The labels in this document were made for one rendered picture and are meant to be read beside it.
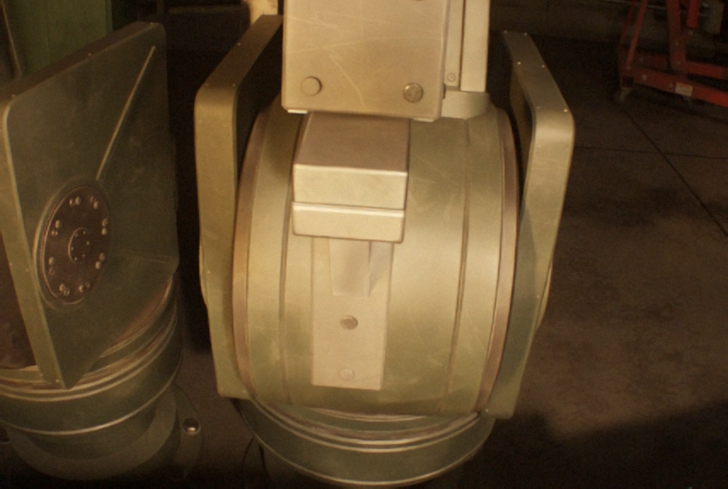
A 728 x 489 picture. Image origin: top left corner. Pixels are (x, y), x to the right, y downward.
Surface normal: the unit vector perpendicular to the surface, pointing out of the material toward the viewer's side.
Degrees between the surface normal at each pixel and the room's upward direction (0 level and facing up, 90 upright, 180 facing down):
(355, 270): 120
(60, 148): 90
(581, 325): 0
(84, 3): 90
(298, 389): 112
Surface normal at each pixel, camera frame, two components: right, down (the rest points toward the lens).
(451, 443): 0.53, 0.46
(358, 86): -0.06, 0.51
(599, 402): 0.05, -0.86
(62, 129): 0.96, 0.19
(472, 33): -0.04, 0.18
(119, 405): 0.70, 0.39
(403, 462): 0.22, 0.51
